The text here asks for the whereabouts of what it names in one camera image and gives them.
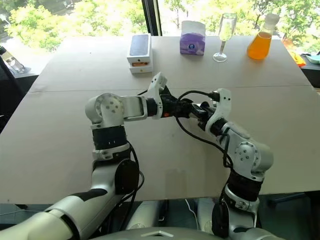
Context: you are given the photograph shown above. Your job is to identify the white phone box orange stripe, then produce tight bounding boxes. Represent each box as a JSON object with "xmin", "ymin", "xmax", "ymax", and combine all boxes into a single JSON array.
[{"xmin": 129, "ymin": 61, "xmax": 153, "ymax": 75}]

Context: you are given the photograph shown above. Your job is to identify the orange object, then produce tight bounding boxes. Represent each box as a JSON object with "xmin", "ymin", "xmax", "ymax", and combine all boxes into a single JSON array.
[{"xmin": 289, "ymin": 48, "xmax": 308, "ymax": 68}]

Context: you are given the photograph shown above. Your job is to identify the teal plate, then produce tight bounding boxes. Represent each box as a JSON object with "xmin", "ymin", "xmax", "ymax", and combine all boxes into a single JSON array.
[{"xmin": 305, "ymin": 53, "xmax": 320, "ymax": 65}]

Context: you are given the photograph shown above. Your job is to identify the black side table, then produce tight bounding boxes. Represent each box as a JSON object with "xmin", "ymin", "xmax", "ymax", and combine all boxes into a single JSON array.
[{"xmin": 299, "ymin": 62, "xmax": 320, "ymax": 89}]

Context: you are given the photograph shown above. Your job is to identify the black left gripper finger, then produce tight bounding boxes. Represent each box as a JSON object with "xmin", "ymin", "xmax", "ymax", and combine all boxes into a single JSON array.
[
  {"xmin": 177, "ymin": 98, "xmax": 195, "ymax": 109},
  {"xmin": 180, "ymin": 106, "xmax": 203, "ymax": 119}
]

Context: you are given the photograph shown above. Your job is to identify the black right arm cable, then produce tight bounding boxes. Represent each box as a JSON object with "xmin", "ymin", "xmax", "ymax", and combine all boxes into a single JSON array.
[{"xmin": 175, "ymin": 90, "xmax": 235, "ymax": 169}]

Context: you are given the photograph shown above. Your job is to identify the flask with orange liquid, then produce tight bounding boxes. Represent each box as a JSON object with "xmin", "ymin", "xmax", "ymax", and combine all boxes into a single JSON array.
[{"xmin": 246, "ymin": 13, "xmax": 280, "ymax": 61}]

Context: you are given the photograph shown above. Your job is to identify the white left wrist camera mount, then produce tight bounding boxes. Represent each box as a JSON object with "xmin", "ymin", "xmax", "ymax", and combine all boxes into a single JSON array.
[{"xmin": 146, "ymin": 71, "xmax": 168, "ymax": 120}]

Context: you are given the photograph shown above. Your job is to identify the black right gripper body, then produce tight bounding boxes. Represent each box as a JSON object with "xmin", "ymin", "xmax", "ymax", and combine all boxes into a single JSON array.
[{"xmin": 197, "ymin": 106, "xmax": 218, "ymax": 131}]

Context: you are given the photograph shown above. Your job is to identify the black window frame post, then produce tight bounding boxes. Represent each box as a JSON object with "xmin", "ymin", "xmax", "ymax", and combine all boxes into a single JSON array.
[{"xmin": 141, "ymin": 0, "xmax": 164, "ymax": 37}]

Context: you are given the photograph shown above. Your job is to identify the clear champagne glass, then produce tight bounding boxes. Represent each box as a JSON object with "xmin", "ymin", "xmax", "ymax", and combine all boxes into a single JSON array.
[{"xmin": 212, "ymin": 12, "xmax": 238, "ymax": 63}]

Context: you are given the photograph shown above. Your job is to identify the thin white cable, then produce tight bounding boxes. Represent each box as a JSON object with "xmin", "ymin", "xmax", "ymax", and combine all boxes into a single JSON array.
[{"xmin": 184, "ymin": 198, "xmax": 201, "ymax": 232}]

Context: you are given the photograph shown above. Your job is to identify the purple tissue box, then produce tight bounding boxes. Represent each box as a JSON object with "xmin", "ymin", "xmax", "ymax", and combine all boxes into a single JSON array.
[{"xmin": 179, "ymin": 20, "xmax": 206, "ymax": 57}]

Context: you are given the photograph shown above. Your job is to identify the white phone box with picture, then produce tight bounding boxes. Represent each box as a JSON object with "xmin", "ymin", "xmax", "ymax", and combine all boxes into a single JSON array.
[{"xmin": 126, "ymin": 33, "xmax": 153, "ymax": 65}]

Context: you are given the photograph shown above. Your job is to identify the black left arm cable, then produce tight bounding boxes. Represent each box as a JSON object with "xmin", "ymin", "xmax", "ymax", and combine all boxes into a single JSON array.
[{"xmin": 117, "ymin": 141, "xmax": 145, "ymax": 240}]

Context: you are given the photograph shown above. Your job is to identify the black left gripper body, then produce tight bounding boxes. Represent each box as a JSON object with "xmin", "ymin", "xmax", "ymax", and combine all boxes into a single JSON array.
[{"xmin": 159, "ymin": 86, "xmax": 183, "ymax": 119}]

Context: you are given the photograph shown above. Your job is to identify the clear glass container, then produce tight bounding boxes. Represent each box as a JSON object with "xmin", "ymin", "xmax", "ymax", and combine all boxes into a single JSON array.
[{"xmin": 0, "ymin": 46, "xmax": 32, "ymax": 75}]

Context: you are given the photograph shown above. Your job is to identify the silver robot torso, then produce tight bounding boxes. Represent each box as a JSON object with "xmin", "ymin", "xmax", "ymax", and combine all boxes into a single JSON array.
[{"xmin": 88, "ymin": 225, "xmax": 278, "ymax": 240}]

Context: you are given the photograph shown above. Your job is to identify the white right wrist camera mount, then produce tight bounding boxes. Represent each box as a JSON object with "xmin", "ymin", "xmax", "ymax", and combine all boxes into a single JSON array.
[{"xmin": 204, "ymin": 87, "xmax": 232, "ymax": 132}]

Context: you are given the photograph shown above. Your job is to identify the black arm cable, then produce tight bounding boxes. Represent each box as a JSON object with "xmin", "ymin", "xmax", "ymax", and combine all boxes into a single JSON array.
[
  {"xmin": 117, "ymin": 141, "xmax": 145, "ymax": 240},
  {"xmin": 175, "ymin": 90, "xmax": 235, "ymax": 169}
]

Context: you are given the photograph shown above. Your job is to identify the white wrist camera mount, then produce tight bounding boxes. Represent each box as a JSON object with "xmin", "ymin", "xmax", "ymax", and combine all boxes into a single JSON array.
[
  {"xmin": 146, "ymin": 71, "xmax": 168, "ymax": 120},
  {"xmin": 204, "ymin": 87, "xmax": 232, "ymax": 132}
]

